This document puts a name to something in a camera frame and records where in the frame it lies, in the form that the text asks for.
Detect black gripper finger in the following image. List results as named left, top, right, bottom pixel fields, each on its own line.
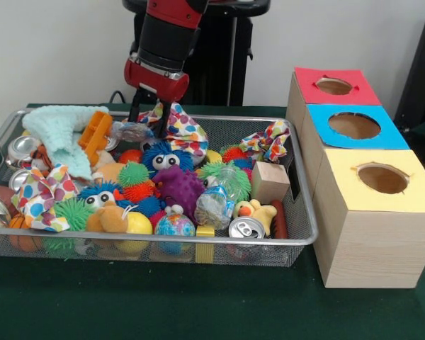
left=156, top=101, right=173, bottom=138
left=127, top=88, right=143, bottom=123

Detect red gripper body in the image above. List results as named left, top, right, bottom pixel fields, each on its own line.
left=123, top=58, right=191, bottom=103

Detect polka-dot colourful cloth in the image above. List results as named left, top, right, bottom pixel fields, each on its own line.
left=10, top=163, right=79, bottom=233
left=136, top=101, right=210, bottom=157

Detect clear plastic bottle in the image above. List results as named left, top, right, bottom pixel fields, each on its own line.
left=109, top=121, right=155, bottom=143

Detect orange plastic block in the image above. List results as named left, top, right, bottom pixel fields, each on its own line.
left=77, top=110, right=114, bottom=166

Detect mint waffle cloth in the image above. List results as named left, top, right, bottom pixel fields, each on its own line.
left=22, top=105, right=111, bottom=180

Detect metal mesh bin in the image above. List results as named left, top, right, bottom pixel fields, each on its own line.
left=0, top=108, right=319, bottom=268

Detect wooden three-hole box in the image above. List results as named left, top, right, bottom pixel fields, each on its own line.
left=285, top=67, right=425, bottom=290

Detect purple spiky rubber toy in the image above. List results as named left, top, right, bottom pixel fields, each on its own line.
left=151, top=165, right=207, bottom=222

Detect clear bottle with blue label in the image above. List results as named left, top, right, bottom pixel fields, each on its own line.
left=193, top=166, right=242, bottom=227

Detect globe print ball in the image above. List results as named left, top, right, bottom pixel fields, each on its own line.
left=154, top=212, right=196, bottom=237

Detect brown teddy bear plush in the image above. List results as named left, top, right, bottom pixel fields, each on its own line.
left=86, top=200, right=130, bottom=234

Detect silver drink can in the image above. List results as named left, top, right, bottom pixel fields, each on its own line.
left=228, top=215, right=266, bottom=239

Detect dark green tablecloth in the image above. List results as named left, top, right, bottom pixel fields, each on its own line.
left=0, top=102, right=425, bottom=340

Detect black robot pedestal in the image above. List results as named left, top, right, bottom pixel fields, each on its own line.
left=122, top=0, right=272, bottom=107

